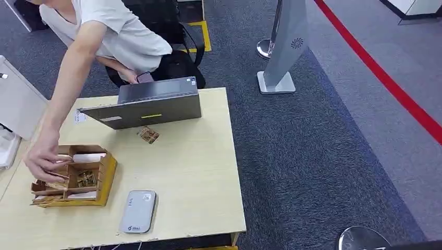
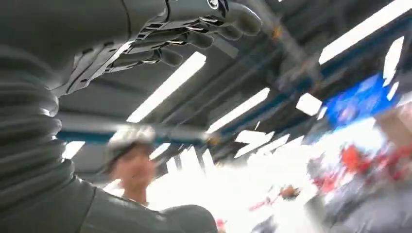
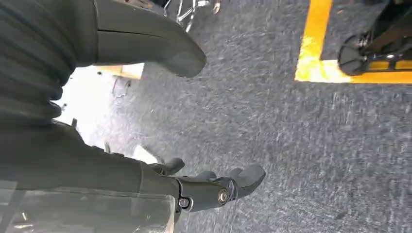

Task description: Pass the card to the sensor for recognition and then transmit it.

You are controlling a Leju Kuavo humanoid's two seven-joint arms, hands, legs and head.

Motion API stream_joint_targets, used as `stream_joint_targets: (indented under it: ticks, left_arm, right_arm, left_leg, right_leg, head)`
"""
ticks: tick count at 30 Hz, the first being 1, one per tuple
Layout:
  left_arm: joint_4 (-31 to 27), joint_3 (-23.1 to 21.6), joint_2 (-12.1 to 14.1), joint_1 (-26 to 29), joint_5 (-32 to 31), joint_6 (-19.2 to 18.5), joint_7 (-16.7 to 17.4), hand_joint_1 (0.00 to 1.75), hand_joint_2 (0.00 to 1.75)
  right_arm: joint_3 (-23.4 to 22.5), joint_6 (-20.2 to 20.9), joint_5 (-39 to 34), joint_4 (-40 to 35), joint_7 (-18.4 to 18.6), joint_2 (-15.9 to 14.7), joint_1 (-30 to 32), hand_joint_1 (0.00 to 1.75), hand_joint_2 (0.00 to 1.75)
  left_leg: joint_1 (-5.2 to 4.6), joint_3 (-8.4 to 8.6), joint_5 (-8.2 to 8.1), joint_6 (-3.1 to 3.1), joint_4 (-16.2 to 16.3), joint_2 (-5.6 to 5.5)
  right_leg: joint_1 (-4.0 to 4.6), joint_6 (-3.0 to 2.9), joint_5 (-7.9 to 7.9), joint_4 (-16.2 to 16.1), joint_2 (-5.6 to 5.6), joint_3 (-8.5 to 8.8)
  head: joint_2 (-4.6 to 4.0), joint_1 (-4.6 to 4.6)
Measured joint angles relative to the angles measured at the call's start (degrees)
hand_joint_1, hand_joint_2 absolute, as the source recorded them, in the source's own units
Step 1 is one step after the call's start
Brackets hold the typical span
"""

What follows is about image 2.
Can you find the ribbed grey left arm sleeve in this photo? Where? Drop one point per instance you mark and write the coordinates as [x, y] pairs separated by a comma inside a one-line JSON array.
[[29, 135]]

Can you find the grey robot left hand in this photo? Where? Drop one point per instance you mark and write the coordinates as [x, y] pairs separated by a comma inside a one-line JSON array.
[[80, 29]]

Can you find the blue display screen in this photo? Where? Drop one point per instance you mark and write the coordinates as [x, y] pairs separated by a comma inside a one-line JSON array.
[[360, 99]]

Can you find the long ceiling light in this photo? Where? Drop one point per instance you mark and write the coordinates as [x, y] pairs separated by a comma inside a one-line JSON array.
[[72, 149], [239, 109], [363, 29], [167, 86]]

